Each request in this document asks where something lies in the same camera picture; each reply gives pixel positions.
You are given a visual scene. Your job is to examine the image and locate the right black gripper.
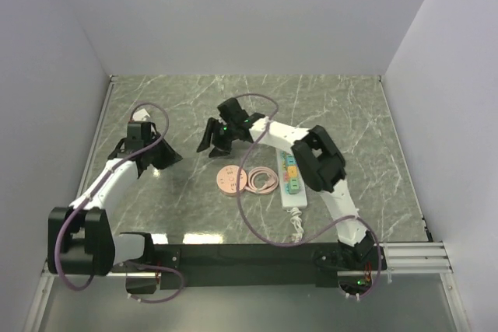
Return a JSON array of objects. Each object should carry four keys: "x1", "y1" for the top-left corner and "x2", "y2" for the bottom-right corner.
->
[{"x1": 197, "y1": 117, "x2": 238, "y2": 158}]

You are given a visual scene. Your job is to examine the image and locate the round pink power socket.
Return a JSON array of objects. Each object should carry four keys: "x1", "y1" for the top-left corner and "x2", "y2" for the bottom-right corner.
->
[{"x1": 216, "y1": 165, "x2": 247, "y2": 197}]

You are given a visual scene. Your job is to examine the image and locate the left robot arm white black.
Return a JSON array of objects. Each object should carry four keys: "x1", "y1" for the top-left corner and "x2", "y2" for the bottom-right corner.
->
[{"x1": 47, "y1": 121, "x2": 182, "y2": 276}]

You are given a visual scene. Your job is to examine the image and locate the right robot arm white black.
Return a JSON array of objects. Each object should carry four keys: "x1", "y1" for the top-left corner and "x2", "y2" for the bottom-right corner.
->
[{"x1": 197, "y1": 97, "x2": 382, "y2": 269}]

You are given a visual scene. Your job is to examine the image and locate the white multicolour power strip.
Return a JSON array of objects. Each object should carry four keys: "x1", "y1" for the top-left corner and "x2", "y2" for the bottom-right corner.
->
[{"x1": 275, "y1": 149, "x2": 308, "y2": 210}]

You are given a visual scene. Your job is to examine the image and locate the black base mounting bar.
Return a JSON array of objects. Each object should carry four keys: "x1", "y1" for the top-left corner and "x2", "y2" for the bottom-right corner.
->
[{"x1": 153, "y1": 243, "x2": 353, "y2": 287}]

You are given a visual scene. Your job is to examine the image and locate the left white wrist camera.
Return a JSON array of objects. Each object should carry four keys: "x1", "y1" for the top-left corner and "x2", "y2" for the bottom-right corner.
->
[{"x1": 128, "y1": 108, "x2": 152, "y2": 123}]

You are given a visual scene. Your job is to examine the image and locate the white power strip cord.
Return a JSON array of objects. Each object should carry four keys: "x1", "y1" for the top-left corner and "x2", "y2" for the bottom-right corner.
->
[{"x1": 286, "y1": 207, "x2": 305, "y2": 243}]

